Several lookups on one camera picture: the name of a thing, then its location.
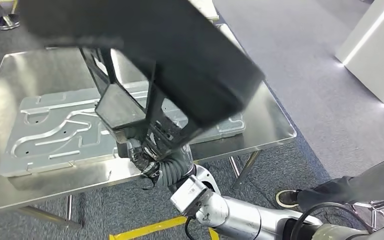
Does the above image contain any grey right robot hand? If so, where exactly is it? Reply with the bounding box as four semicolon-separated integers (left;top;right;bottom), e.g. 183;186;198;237
125;138;194;182

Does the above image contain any black plastic car part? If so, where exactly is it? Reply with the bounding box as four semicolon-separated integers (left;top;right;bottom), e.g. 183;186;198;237
19;0;266;161

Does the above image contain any steel workbench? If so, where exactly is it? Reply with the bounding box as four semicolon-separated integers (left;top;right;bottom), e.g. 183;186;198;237
0;22;298;230

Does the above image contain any stamped metal panel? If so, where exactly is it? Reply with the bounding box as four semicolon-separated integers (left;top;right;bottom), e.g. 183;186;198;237
0;80;248;179

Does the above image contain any chrome stanchion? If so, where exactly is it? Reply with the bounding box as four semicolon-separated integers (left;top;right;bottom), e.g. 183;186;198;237
0;0;21;31

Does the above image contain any person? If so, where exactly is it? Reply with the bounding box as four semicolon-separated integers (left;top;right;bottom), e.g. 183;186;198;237
275;153;384;214

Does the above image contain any black stool with chrome base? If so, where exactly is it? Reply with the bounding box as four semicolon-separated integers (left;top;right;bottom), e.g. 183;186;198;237
350;198;384;233

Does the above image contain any white lit pillar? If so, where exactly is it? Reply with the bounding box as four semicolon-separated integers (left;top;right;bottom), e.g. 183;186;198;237
334;0;384;120

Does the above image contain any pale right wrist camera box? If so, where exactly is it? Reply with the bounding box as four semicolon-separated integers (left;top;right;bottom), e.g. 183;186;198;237
169;174;215;217

